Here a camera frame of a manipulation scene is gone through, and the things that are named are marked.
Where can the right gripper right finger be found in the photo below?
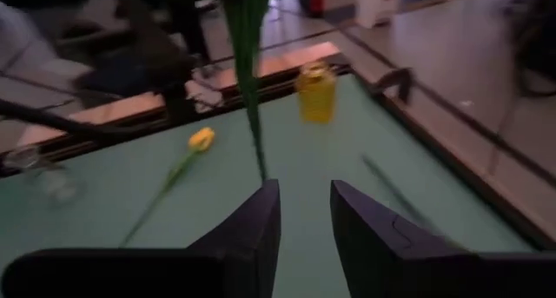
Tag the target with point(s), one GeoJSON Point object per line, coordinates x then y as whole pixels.
{"type": "Point", "coordinates": [382, 263]}

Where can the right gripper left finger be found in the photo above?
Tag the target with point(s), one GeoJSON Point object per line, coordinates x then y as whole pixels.
{"type": "Point", "coordinates": [252, 246]}

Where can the yellow artificial tulip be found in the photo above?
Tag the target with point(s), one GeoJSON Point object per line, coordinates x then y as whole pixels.
{"type": "Point", "coordinates": [201, 139]}

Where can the red artificial flower bunch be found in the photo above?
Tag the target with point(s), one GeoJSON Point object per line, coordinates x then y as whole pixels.
{"type": "Point", "coordinates": [247, 50]}

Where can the yellow faceted vase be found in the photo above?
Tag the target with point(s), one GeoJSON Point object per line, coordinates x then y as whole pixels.
{"type": "Point", "coordinates": [316, 98]}

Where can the clear glass vase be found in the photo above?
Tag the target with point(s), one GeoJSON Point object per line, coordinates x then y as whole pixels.
{"type": "Point", "coordinates": [56, 185]}

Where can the teal table mat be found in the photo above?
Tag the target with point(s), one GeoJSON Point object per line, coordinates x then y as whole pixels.
{"type": "Point", "coordinates": [304, 159]}

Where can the black clamp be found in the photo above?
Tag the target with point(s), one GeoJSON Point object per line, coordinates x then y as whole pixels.
{"type": "Point", "coordinates": [397, 83]}

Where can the light wooden table board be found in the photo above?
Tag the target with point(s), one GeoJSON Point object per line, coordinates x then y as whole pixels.
{"type": "Point", "coordinates": [295, 60]}

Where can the white bin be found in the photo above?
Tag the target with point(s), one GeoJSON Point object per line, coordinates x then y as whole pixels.
{"type": "Point", "coordinates": [375, 4]}

